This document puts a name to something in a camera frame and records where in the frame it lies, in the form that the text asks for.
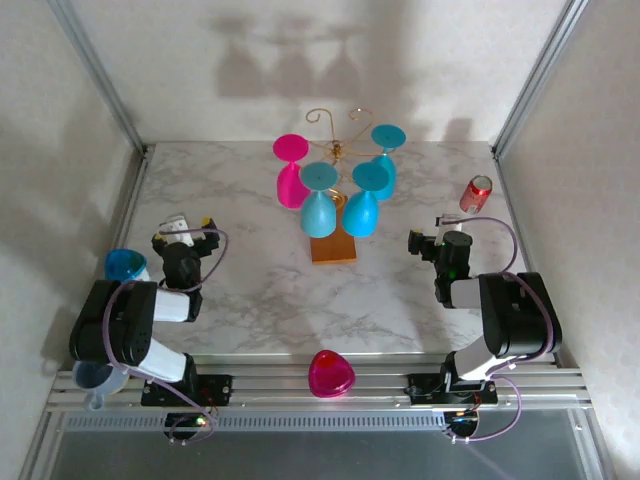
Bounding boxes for blue plastic wine glass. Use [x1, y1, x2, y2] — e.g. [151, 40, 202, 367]
[342, 162, 391, 238]
[370, 124, 407, 201]

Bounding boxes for light teal plastic wine glass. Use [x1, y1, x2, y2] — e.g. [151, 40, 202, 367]
[299, 162, 338, 239]

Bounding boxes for pink plastic wine glass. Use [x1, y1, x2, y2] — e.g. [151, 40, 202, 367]
[272, 133, 311, 209]

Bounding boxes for blue translucent bowl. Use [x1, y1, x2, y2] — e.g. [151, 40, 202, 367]
[103, 248, 149, 287]

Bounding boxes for red soda can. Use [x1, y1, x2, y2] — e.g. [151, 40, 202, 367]
[459, 174, 494, 216]

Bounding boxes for grey blue measuring cup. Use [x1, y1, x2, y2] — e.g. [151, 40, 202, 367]
[72, 360, 129, 412]

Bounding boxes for black controller board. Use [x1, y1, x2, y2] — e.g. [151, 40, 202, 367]
[164, 412, 212, 437]
[443, 408, 482, 437]

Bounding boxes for magenta translucent heart bowl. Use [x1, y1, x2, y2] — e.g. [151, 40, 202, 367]
[307, 349, 357, 400]

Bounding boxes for grey metal panel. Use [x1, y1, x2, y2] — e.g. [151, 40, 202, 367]
[19, 429, 601, 480]

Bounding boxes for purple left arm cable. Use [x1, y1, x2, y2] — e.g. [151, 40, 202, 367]
[102, 227, 231, 446]

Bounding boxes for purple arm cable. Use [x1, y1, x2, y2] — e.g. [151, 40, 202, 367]
[102, 227, 231, 446]
[444, 215, 560, 444]

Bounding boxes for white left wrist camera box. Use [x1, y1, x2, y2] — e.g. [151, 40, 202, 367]
[159, 213, 194, 246]

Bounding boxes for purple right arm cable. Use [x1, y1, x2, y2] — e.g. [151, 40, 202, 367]
[444, 215, 560, 444]

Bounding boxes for gold wire wine glass rack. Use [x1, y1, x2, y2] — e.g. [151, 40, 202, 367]
[305, 107, 396, 265]

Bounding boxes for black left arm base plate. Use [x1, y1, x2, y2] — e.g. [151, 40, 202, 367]
[141, 373, 234, 407]

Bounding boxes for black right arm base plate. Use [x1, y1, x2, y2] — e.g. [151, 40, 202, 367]
[407, 372, 500, 407]

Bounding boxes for aluminium frame rails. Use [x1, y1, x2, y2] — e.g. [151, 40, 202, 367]
[47, 352, 596, 414]

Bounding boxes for aluminium frame post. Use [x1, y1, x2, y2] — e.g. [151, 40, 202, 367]
[49, 0, 151, 158]
[492, 0, 587, 159]

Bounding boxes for grey slotted cable duct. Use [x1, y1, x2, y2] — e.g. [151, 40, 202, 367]
[64, 412, 447, 433]

